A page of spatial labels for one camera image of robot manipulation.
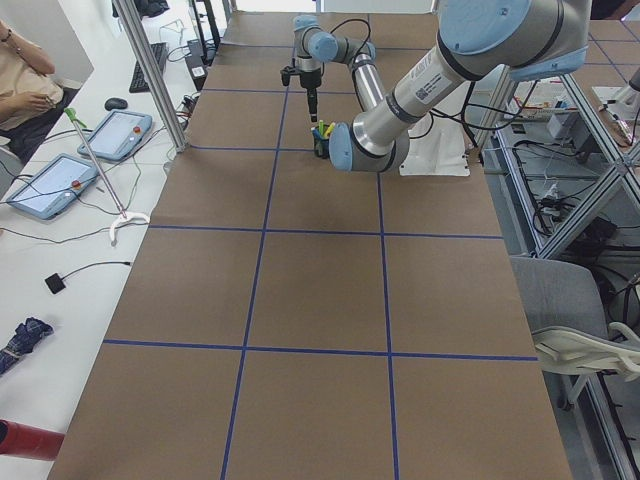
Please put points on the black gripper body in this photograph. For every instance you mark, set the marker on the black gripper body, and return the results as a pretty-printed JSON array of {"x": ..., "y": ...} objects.
[{"x": 310, "y": 82}]

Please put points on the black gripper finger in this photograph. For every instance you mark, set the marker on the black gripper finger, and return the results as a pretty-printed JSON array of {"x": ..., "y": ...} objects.
[{"x": 313, "y": 111}]

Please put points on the blue highlighter pen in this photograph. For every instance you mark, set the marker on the blue highlighter pen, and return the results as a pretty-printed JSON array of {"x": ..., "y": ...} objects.
[{"x": 317, "y": 134}]

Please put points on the green highlighter pen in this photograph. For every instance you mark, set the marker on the green highlighter pen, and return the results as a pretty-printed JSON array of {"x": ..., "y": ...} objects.
[{"x": 325, "y": 134}]

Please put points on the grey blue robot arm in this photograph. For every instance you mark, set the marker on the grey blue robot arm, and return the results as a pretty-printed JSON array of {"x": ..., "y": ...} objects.
[{"x": 535, "y": 39}]

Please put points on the black mesh pen holder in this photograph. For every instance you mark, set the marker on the black mesh pen holder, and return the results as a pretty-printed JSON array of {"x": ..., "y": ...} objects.
[{"x": 321, "y": 147}]

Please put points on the black computer mouse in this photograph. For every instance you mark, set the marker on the black computer mouse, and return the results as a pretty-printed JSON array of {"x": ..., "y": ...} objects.
[{"x": 114, "y": 103}]

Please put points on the reacher grabber stick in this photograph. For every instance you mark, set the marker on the reacher grabber stick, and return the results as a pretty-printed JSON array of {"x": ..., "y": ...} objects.
[{"x": 124, "y": 217}]

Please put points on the lower teach pendant tablet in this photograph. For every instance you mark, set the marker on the lower teach pendant tablet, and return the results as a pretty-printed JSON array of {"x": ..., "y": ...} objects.
[{"x": 54, "y": 188}]

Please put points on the seated person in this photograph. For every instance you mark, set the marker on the seated person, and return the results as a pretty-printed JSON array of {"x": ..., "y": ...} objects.
[{"x": 31, "y": 100}]

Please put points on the small black puck device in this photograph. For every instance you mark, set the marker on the small black puck device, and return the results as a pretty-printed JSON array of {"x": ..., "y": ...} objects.
[{"x": 55, "y": 283}]

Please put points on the grey office chair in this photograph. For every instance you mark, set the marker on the grey office chair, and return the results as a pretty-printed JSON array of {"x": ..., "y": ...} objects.
[{"x": 567, "y": 322}]

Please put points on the folded blue umbrella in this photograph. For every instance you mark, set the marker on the folded blue umbrella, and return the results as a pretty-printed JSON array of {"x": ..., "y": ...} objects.
[{"x": 26, "y": 336}]

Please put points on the red cylinder bottle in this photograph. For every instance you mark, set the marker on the red cylinder bottle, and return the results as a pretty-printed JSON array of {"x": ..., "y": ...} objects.
[{"x": 29, "y": 442}]

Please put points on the aluminium frame post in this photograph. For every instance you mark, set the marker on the aluminium frame post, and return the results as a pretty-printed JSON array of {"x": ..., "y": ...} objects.
[{"x": 139, "y": 42}]

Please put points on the aluminium frame rack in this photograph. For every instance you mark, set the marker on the aluminium frame rack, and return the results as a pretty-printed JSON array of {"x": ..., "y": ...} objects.
[{"x": 566, "y": 186}]

